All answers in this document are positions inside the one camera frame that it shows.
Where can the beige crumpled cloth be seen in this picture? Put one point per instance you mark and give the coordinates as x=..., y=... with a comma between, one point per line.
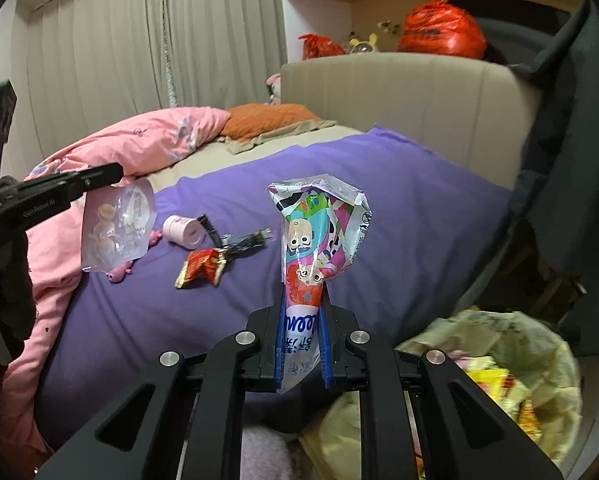
x=279, y=135

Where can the purple bed sheet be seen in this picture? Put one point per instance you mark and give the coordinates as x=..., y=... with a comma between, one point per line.
x=404, y=210

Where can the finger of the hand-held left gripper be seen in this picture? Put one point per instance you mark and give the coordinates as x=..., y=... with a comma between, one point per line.
x=104, y=175

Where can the grey curtain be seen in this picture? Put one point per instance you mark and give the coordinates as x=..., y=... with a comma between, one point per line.
x=129, y=35

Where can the pink quilt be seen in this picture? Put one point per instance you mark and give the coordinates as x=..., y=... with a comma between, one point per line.
x=154, y=135

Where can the beige padded headboard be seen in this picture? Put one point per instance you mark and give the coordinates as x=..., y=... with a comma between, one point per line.
x=404, y=95

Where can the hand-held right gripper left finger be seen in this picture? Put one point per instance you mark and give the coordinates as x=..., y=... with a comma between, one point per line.
x=279, y=350

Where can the dark jacket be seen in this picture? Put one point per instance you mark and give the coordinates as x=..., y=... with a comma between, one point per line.
x=574, y=135

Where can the orange pillow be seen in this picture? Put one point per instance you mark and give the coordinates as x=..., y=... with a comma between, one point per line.
x=264, y=120

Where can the cartoon print snack wrapper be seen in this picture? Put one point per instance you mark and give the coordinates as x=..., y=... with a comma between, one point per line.
x=319, y=230

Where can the small red plastic bag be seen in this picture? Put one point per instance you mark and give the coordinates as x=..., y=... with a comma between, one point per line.
x=322, y=47

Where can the white yellow plush toy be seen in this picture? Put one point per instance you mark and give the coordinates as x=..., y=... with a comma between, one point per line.
x=362, y=45

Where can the large red plastic bag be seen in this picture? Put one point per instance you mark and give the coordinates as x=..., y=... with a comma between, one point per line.
x=439, y=30

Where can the pale fluffy cloth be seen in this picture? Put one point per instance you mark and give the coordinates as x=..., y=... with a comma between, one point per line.
x=264, y=455

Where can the small pink white jar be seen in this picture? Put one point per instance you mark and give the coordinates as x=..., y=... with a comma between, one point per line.
x=182, y=230

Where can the pink plush toy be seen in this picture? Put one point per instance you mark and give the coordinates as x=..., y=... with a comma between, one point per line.
x=274, y=90

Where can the clear plastic bag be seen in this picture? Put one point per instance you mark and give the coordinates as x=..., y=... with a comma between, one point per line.
x=116, y=225

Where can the bin with pale plastic bag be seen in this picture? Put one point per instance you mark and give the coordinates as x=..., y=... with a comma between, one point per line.
x=529, y=350

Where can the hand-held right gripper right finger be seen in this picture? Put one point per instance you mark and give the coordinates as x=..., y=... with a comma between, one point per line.
x=327, y=360

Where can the gold black snack wrapper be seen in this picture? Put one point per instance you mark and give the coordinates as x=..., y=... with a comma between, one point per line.
x=244, y=242

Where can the red snack wrapper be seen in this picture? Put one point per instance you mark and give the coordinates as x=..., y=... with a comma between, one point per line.
x=202, y=265

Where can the pink caterpillar toy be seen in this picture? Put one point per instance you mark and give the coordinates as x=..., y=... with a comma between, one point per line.
x=119, y=272

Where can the beige bed mattress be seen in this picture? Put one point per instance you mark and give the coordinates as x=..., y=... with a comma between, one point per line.
x=204, y=165

